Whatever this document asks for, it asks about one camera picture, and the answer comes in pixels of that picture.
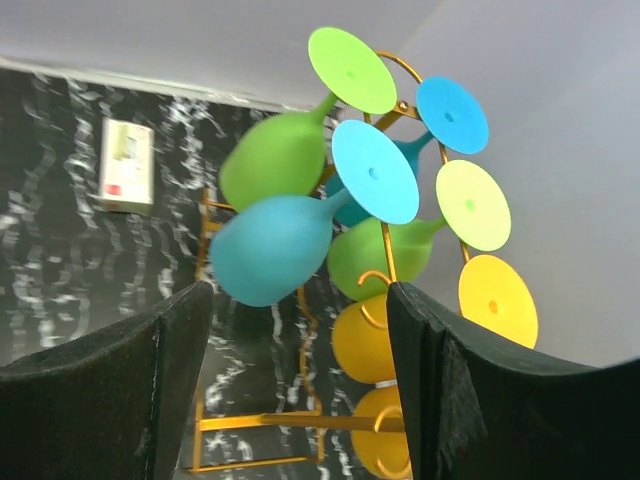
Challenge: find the dark blue wine glass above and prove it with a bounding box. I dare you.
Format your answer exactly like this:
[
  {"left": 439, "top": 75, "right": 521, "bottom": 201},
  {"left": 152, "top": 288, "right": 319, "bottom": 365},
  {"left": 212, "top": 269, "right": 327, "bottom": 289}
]
[{"left": 324, "top": 75, "right": 490, "bottom": 229}]

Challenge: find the small white box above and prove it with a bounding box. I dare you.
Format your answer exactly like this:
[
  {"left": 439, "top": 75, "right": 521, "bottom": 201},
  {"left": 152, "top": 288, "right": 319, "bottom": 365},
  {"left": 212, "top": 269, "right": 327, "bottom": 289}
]
[{"left": 98, "top": 118, "right": 155, "bottom": 215}]

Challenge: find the upper yellow wine glass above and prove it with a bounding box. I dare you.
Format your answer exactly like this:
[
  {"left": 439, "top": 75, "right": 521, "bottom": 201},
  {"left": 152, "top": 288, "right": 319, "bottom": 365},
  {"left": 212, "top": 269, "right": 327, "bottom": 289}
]
[{"left": 331, "top": 254, "right": 539, "bottom": 384}]

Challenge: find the pale green wine glass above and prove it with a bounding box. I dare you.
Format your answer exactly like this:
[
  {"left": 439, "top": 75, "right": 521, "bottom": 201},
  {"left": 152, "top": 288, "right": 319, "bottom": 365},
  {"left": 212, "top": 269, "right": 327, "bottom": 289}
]
[{"left": 327, "top": 159, "right": 512, "bottom": 301}]

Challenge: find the yellow wine glass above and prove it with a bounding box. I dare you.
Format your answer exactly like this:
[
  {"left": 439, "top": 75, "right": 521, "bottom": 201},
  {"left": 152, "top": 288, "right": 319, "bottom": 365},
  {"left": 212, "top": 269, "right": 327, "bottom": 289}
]
[
  {"left": 331, "top": 254, "right": 539, "bottom": 384},
  {"left": 351, "top": 385, "right": 412, "bottom": 479}
]

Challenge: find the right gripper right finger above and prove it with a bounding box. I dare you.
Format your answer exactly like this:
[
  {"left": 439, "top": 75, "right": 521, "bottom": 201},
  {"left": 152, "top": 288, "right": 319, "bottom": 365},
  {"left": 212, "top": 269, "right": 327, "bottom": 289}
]
[{"left": 387, "top": 282, "right": 639, "bottom": 479}]

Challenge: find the light blue wine glass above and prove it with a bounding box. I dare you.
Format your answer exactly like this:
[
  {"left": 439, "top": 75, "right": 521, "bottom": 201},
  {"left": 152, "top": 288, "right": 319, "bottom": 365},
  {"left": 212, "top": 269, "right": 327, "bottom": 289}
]
[{"left": 209, "top": 120, "right": 419, "bottom": 307}]

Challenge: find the gold wire glass rack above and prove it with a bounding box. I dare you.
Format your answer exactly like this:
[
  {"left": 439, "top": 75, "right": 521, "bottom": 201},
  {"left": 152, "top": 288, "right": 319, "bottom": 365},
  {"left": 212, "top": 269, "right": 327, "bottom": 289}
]
[{"left": 187, "top": 49, "right": 471, "bottom": 476}]

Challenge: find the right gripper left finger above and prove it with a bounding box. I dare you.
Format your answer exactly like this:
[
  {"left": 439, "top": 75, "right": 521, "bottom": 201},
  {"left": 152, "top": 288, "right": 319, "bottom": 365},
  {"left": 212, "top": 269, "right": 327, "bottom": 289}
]
[{"left": 1, "top": 281, "right": 213, "bottom": 479}]

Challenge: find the lower yellow wine glass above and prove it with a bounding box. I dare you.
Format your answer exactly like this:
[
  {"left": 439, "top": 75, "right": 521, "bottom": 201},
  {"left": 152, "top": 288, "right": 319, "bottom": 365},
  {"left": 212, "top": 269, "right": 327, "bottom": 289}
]
[{"left": 351, "top": 385, "right": 412, "bottom": 479}]

